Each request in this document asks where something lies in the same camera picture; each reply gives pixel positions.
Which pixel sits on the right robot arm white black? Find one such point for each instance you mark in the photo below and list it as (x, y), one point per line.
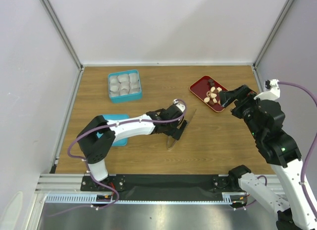
(264, 118)

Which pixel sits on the white cable duct left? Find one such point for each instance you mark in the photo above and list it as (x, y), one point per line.
(79, 198)

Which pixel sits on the metal tongs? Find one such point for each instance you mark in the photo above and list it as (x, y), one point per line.
(178, 131)

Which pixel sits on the red lacquer tray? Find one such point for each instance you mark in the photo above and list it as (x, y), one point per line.
(202, 89)

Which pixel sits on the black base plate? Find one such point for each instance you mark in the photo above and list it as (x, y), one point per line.
(171, 187)

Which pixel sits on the white cable duct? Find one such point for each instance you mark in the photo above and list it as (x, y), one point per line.
(235, 197)
(79, 198)

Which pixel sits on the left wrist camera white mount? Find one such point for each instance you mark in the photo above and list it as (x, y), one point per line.
(178, 106)

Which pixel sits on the blue tin lid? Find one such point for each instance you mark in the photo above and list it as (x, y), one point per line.
(118, 117)

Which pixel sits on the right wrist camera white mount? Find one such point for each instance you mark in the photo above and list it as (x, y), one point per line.
(272, 91)

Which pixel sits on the blue tin box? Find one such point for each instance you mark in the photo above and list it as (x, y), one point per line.
(124, 86)

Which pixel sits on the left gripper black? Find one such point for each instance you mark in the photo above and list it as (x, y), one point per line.
(176, 133)

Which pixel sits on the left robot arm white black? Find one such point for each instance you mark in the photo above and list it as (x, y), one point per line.
(96, 139)

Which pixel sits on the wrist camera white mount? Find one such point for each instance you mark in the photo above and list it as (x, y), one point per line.
(272, 91)
(178, 106)

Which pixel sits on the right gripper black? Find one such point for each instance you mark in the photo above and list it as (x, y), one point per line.
(226, 97)

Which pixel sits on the white cable duct right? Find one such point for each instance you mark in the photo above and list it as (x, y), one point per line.
(235, 197)

